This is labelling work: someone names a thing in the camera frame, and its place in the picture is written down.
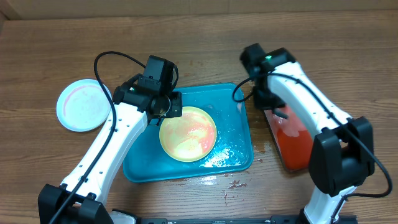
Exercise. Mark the light blue plate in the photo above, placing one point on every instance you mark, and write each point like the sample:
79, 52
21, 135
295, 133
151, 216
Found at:
82, 106

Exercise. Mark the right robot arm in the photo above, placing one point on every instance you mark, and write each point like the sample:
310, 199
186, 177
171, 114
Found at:
307, 127

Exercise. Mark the yellow plate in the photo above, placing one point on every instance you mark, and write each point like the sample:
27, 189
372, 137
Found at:
190, 137

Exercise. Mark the black tray with red water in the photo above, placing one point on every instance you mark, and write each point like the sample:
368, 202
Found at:
292, 139

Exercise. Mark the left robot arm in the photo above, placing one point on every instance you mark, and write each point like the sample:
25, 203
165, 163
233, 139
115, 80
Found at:
81, 196

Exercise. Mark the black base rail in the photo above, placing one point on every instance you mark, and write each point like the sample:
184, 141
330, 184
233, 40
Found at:
276, 219

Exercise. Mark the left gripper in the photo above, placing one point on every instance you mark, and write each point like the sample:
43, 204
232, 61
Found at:
176, 110

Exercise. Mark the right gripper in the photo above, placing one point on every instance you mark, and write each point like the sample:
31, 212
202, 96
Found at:
263, 104

